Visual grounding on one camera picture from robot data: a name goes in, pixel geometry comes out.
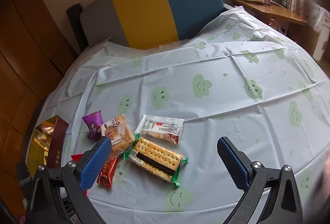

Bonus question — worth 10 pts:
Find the grey yellow blue headboard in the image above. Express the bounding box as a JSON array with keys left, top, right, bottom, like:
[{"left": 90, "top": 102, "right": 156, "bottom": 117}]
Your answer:
[{"left": 80, "top": 0, "right": 225, "bottom": 50}]

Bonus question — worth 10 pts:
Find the clear brown snack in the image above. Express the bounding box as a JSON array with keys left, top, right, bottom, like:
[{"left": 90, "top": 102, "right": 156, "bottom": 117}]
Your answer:
[{"left": 34, "top": 124, "right": 55, "bottom": 143}]

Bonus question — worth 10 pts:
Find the black rolled mat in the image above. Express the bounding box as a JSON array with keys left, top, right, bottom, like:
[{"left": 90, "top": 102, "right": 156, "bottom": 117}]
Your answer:
[{"left": 66, "top": 4, "right": 89, "bottom": 52}]

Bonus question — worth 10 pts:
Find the green-edged cracker packet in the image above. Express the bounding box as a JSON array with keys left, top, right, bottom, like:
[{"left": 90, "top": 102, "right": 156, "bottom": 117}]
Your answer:
[{"left": 123, "top": 134, "right": 189, "bottom": 187}]

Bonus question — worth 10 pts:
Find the person's hand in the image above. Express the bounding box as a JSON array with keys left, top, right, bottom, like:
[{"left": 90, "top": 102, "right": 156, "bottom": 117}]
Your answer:
[{"left": 324, "top": 150, "right": 330, "bottom": 178}]

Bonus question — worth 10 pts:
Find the purple snack packet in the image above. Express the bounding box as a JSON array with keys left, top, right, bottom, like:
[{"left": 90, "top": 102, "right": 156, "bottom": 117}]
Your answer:
[{"left": 82, "top": 110, "right": 104, "bottom": 141}]

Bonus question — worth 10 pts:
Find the white green-cloud tablecloth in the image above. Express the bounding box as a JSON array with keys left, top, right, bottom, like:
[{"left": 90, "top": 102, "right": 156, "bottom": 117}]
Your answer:
[{"left": 39, "top": 8, "right": 329, "bottom": 223}]

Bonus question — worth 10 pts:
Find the white cardboard box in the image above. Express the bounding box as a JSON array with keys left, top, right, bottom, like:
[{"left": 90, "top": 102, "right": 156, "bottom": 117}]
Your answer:
[{"left": 309, "top": 2, "right": 329, "bottom": 61}]

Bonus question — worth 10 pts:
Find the red patterned snack bar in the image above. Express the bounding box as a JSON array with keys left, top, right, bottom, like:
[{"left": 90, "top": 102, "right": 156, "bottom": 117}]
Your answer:
[{"left": 97, "top": 157, "right": 119, "bottom": 189}]

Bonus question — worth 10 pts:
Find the red foil snack packet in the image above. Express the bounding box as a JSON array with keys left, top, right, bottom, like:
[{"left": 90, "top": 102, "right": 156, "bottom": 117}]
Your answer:
[{"left": 71, "top": 154, "right": 83, "bottom": 162}]

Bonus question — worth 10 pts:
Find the clear white bar packet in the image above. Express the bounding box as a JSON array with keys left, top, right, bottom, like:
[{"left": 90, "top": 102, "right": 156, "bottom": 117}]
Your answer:
[{"left": 135, "top": 114, "right": 184, "bottom": 145}]

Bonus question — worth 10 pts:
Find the gold and red gift box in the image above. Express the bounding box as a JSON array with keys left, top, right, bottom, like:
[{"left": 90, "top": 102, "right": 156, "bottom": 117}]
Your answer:
[{"left": 26, "top": 116, "right": 68, "bottom": 178}]

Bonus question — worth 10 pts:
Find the wooden wall cabinet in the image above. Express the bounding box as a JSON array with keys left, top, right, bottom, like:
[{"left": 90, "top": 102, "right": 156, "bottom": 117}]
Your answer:
[{"left": 1, "top": 0, "right": 77, "bottom": 217}]

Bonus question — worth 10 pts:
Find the wooden side table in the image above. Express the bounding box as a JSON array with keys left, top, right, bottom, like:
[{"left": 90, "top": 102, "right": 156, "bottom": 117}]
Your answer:
[{"left": 230, "top": 0, "right": 308, "bottom": 33}]

